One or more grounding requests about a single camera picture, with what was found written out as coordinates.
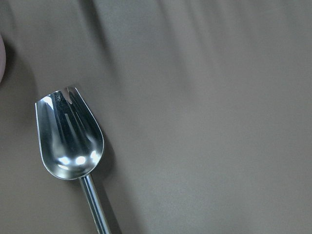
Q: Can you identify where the pink bowl of ice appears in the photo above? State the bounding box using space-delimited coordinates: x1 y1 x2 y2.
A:
0 36 6 82

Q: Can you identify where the steel ice scoop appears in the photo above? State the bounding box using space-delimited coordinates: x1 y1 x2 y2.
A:
35 87 111 234

